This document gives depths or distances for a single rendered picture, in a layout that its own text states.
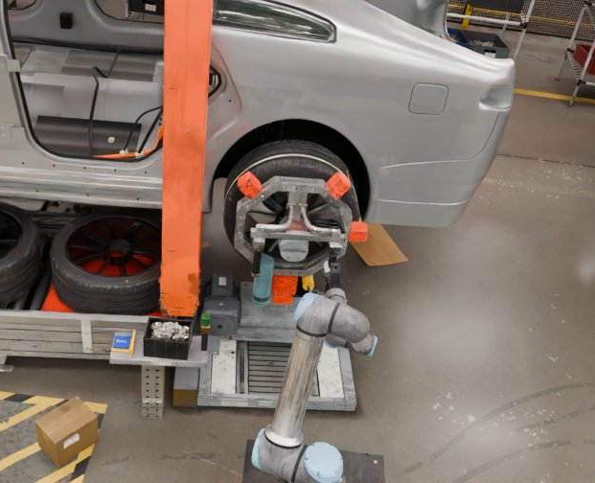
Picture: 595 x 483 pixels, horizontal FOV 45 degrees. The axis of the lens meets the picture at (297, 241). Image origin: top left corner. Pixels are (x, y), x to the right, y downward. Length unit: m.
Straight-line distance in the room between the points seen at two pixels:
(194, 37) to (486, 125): 1.55
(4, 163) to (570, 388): 3.20
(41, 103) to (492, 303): 2.93
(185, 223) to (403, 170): 1.15
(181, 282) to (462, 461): 1.63
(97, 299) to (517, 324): 2.48
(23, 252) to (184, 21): 1.68
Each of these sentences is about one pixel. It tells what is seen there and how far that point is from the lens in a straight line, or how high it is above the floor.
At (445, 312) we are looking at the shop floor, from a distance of 4.51.
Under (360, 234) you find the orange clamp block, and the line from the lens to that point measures 3.48.
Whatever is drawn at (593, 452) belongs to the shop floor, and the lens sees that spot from 4.13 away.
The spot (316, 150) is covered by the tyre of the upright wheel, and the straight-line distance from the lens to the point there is 3.46.
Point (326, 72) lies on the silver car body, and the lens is 3.31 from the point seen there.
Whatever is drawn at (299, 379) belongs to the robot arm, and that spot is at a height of 0.91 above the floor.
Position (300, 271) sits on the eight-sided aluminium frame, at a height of 0.61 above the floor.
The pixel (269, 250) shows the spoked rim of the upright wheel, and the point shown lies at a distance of 3.63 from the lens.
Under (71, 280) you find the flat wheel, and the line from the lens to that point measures 3.68.
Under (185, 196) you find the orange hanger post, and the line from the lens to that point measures 3.00.
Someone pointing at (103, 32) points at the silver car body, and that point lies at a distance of 5.18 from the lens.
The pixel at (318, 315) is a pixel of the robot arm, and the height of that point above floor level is 1.15.
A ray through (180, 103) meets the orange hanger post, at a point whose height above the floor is 1.61.
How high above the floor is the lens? 2.89
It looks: 37 degrees down
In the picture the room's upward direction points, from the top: 9 degrees clockwise
